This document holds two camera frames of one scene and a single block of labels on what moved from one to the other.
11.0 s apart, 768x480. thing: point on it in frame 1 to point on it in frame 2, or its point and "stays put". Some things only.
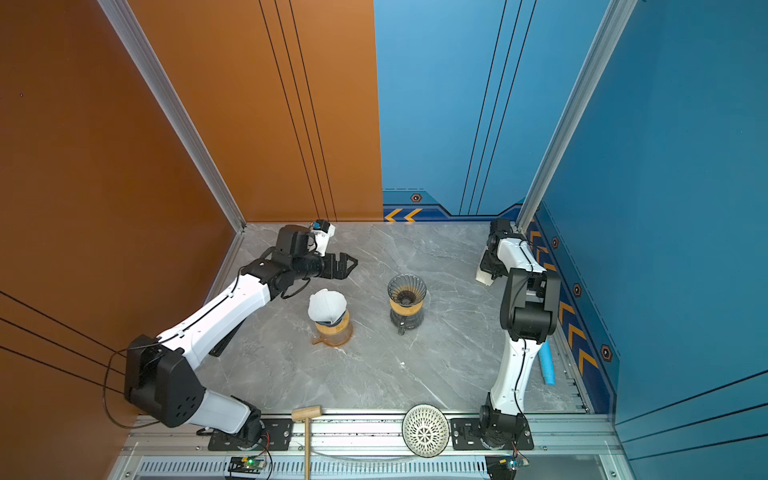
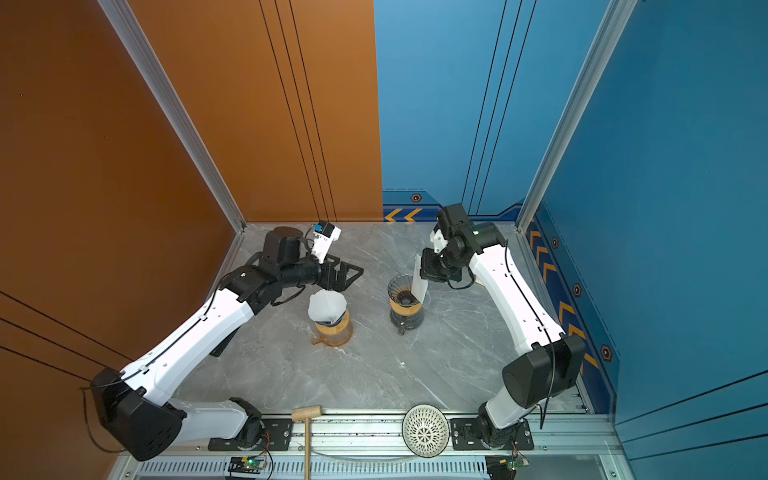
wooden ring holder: x=406 y=310 stays put
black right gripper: x=485 y=265 to x=427 y=270
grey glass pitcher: x=403 y=322 stays put
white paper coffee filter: x=327 y=305 stays put
